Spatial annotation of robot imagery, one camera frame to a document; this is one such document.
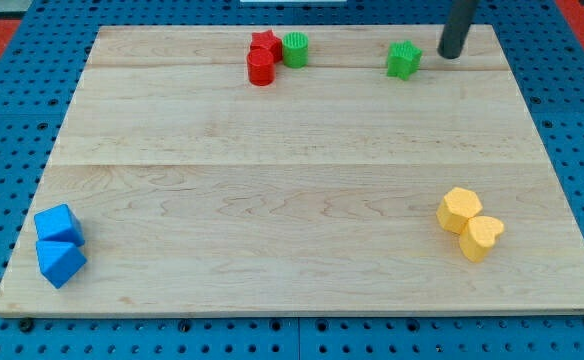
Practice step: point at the green cylinder block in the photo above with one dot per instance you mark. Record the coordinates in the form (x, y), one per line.
(295, 49)

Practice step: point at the blue triangle block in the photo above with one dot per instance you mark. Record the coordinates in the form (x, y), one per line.
(59, 261)

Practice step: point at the red star block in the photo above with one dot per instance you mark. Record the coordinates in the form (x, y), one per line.
(267, 40)

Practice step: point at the light wooden board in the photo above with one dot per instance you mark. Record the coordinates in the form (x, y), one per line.
(202, 195)

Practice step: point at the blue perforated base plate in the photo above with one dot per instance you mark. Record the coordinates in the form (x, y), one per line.
(38, 74)

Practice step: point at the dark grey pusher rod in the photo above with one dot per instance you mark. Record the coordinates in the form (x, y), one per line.
(456, 28)

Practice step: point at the yellow hexagon block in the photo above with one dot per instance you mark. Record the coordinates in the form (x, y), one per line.
(456, 208)

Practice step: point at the blue cube block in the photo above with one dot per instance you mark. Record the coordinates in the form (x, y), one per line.
(59, 224)

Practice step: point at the yellow heart block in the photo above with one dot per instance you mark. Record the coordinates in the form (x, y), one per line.
(479, 236)

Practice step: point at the green star block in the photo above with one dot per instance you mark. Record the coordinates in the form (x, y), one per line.
(403, 60)

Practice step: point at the red cylinder block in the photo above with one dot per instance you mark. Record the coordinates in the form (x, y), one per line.
(261, 67)

